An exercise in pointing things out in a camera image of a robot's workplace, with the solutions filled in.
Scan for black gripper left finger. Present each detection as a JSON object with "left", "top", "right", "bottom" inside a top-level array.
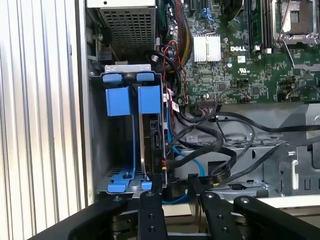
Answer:
[{"left": 26, "top": 173, "right": 168, "bottom": 240}]

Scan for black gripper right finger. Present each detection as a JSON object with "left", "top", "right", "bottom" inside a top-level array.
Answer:
[{"left": 187, "top": 173, "right": 320, "bottom": 240}]

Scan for black sleeved disk wire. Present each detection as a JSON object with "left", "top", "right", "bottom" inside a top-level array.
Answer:
[{"left": 167, "top": 124, "right": 238, "bottom": 200}]

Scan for hard disk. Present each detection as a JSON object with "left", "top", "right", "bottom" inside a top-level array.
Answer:
[{"left": 136, "top": 72, "right": 169, "bottom": 192}]

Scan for grey metal disk bay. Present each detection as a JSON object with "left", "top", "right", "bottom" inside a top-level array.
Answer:
[{"left": 87, "top": 64, "right": 169, "bottom": 196}]

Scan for empty blue disk carrier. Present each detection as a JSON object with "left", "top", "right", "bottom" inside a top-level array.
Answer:
[{"left": 102, "top": 72, "right": 137, "bottom": 193}]

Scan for grey PC case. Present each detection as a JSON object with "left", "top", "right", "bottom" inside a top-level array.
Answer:
[{"left": 74, "top": 0, "right": 320, "bottom": 208}]

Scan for grey perforated drive cage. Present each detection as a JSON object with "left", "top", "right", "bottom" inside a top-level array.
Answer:
[{"left": 172, "top": 102, "right": 320, "bottom": 201}]

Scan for green motherboard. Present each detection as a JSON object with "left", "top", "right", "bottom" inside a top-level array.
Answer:
[{"left": 159, "top": 0, "right": 320, "bottom": 107}]

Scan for silver finned heatsink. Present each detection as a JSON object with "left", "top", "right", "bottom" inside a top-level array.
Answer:
[{"left": 193, "top": 34, "right": 222, "bottom": 63}]

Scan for metal socket cover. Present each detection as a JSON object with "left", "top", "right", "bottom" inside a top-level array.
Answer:
[{"left": 282, "top": 34, "right": 320, "bottom": 75}]

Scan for silver power supply unit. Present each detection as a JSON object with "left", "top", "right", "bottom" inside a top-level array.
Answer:
[{"left": 86, "top": 0, "right": 158, "bottom": 62}]

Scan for green RAM stick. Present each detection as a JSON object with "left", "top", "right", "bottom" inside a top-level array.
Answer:
[{"left": 249, "top": 0, "right": 263, "bottom": 53}]

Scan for black RAM slots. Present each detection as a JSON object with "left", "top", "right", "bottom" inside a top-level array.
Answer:
[{"left": 246, "top": 0, "right": 274, "bottom": 52}]

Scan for CPU socket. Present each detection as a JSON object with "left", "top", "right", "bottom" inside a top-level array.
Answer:
[{"left": 274, "top": 0, "right": 320, "bottom": 48}]

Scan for blue disk wire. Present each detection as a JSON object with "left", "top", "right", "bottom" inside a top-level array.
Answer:
[{"left": 162, "top": 124, "right": 208, "bottom": 205}]

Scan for long black wire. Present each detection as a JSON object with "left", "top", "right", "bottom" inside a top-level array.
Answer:
[{"left": 174, "top": 111, "right": 320, "bottom": 133}]

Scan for multicolour power wire bundle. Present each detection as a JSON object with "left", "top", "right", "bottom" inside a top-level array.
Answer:
[{"left": 159, "top": 0, "right": 195, "bottom": 101}]

